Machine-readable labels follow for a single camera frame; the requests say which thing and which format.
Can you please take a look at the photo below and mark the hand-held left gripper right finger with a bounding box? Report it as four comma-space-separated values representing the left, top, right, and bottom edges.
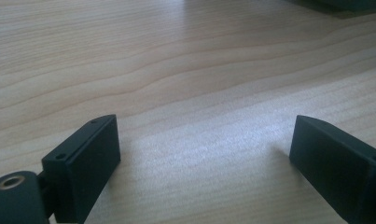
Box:
288, 115, 376, 224

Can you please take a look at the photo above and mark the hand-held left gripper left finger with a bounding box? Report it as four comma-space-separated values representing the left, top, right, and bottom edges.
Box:
40, 114, 121, 224

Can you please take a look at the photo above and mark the dark grey corner shelf rack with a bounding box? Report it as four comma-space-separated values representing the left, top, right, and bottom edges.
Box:
285, 0, 376, 20

